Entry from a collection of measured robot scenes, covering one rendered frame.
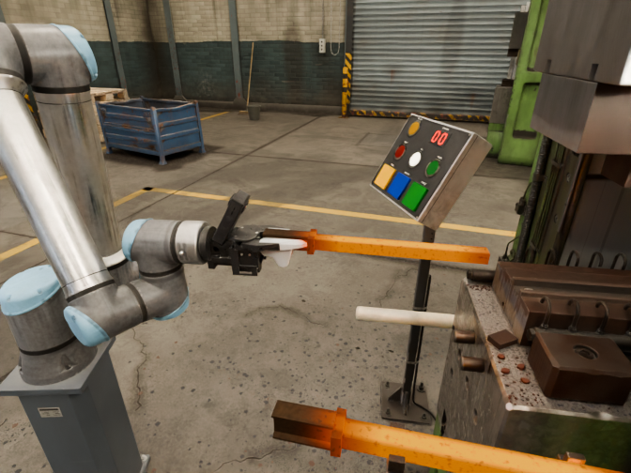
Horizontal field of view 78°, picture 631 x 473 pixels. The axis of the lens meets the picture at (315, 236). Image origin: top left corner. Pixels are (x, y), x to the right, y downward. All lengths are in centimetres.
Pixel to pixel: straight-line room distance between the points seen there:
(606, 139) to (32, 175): 96
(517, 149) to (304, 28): 534
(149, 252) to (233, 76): 926
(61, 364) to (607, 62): 131
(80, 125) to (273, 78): 860
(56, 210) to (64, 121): 26
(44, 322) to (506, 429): 106
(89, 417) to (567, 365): 119
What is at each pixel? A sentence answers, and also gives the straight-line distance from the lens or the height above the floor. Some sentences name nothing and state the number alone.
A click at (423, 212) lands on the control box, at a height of 98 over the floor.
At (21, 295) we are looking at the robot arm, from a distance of 120.
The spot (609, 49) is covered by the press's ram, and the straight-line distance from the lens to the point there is 66.
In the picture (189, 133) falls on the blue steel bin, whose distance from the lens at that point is 583.
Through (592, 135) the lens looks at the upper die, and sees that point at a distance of 68.
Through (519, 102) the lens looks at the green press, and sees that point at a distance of 568.
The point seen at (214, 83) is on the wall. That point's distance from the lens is 1029.
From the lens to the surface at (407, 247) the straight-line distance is 75.
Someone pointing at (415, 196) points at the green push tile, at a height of 101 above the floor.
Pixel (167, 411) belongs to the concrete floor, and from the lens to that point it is 194.
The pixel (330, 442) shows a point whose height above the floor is 97.
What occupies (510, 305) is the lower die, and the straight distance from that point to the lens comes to 87.
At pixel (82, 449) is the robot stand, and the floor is 35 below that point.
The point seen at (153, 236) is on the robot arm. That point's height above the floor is 107.
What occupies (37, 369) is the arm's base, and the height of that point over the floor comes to 65.
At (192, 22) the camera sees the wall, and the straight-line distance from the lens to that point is 1048.
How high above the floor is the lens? 141
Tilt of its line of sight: 26 degrees down
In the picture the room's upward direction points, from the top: straight up
